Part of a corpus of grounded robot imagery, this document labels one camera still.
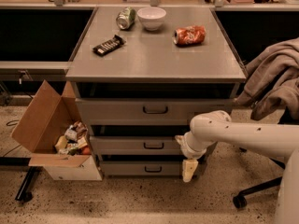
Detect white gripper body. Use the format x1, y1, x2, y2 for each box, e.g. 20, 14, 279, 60
175, 132, 206, 160

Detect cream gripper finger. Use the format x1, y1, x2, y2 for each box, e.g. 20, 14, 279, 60
182, 159, 198, 183

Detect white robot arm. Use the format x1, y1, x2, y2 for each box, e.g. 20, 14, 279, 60
176, 110, 299, 224

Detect grey drawer cabinet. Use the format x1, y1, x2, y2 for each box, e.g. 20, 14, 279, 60
65, 6, 247, 179

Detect grey top drawer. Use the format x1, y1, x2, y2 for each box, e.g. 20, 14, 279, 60
76, 98, 233, 126

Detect black office chair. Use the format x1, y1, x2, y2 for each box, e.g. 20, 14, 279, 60
233, 108, 299, 209

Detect grey brown jacket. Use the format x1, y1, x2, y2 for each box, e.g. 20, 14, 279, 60
235, 38, 299, 120

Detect crushed orange soda can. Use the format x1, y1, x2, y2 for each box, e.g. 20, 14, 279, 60
173, 25, 206, 46

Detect snack packets in box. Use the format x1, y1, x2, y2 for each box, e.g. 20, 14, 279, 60
54, 121, 91, 156

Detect black snack bar wrapper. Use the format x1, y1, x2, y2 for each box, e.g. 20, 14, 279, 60
93, 35, 125, 57

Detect white bowl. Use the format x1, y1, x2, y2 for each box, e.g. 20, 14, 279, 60
137, 7, 166, 31

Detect cardboard box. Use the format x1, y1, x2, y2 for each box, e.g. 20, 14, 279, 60
11, 81, 102, 181

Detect crushed green soda can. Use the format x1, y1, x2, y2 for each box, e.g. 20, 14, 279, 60
116, 7, 136, 30

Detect black desk leg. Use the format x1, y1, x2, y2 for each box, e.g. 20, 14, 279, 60
0, 157, 40, 203

